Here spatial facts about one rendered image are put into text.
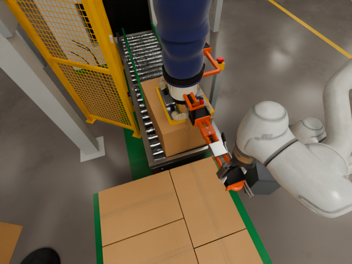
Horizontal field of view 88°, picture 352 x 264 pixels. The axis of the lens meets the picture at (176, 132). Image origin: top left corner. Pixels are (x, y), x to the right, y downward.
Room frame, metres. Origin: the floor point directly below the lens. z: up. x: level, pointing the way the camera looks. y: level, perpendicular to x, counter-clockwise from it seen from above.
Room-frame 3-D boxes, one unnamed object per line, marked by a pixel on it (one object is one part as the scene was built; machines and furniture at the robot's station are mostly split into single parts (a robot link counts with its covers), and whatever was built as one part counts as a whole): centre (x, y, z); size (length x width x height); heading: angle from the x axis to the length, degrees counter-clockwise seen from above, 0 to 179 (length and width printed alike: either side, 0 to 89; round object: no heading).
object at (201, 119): (0.60, -0.13, 1.26); 0.10 x 0.08 x 0.06; 105
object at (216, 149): (0.39, -0.18, 1.26); 0.07 x 0.07 x 0.04; 15
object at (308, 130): (0.62, -0.84, 1.00); 0.18 x 0.16 x 0.22; 28
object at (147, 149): (1.78, 0.52, 0.50); 2.31 x 0.05 x 0.19; 15
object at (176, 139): (1.05, 0.00, 0.75); 0.60 x 0.40 x 0.40; 18
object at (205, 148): (0.73, -0.09, 0.58); 0.70 x 0.03 x 0.06; 105
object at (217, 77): (1.41, -0.43, 0.50); 0.07 x 0.07 x 1.00; 15
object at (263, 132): (0.26, -0.23, 1.61); 0.13 x 0.11 x 0.16; 28
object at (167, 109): (0.82, 0.03, 1.16); 0.34 x 0.10 x 0.05; 15
